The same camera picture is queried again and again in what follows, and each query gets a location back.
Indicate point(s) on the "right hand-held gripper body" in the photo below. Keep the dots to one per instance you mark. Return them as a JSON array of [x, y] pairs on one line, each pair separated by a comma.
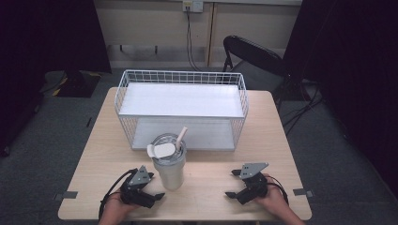
[[253, 187]]

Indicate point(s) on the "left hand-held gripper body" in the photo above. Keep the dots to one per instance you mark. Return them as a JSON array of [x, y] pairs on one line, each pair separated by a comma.
[[137, 190]]

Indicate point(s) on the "white cup with straw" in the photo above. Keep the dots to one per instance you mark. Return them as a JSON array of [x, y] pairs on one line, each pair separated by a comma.
[[170, 175]]

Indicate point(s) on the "person's right hand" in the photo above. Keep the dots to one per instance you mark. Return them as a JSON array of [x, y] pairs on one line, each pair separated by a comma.
[[275, 201]]

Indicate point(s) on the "person's left hand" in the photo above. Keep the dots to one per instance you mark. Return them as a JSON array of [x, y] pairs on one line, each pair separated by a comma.
[[117, 207]]

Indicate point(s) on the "grey tape strip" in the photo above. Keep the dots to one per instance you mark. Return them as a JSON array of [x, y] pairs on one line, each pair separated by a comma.
[[302, 192], [66, 195]]

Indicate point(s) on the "black stand base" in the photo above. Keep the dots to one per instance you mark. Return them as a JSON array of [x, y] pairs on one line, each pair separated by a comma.
[[76, 84]]

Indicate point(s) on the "black folding chair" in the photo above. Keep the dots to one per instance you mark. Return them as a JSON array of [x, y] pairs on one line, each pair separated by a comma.
[[250, 51]]

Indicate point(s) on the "black curtain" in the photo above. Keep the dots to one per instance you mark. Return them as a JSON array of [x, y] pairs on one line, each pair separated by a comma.
[[353, 62], [47, 37]]

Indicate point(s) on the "white wall socket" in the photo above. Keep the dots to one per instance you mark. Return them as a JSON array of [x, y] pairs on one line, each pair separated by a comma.
[[193, 5]]

